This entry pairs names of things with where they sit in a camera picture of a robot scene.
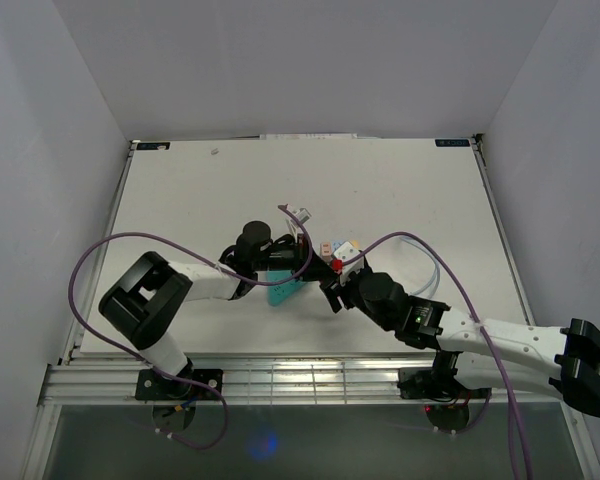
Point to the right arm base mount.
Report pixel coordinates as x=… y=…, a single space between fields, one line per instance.
x=436 y=384

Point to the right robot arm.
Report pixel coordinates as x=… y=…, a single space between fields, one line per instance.
x=473 y=357

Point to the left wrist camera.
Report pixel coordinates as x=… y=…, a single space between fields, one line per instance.
x=295 y=218

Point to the left blue corner label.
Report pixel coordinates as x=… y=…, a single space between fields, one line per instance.
x=152 y=146

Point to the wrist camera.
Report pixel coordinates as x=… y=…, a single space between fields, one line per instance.
x=347 y=260
x=295 y=218

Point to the blue corner label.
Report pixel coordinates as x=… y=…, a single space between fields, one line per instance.
x=152 y=146
x=452 y=143

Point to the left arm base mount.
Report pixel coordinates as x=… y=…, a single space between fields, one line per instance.
x=151 y=386

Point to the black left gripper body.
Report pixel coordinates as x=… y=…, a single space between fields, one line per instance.
x=294 y=257

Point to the aluminium front rail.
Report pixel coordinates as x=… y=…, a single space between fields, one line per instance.
x=246 y=381

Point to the teal triangular power strip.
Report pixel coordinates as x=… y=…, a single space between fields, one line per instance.
x=281 y=292

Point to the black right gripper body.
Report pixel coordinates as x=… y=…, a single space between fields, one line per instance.
x=351 y=288

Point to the brown two-tone plug adapter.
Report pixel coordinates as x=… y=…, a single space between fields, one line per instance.
x=326 y=251

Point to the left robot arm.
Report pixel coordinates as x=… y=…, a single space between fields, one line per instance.
x=142 y=304

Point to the right blue corner label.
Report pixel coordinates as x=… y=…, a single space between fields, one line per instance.
x=452 y=143

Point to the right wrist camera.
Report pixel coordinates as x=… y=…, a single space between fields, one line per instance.
x=347 y=260

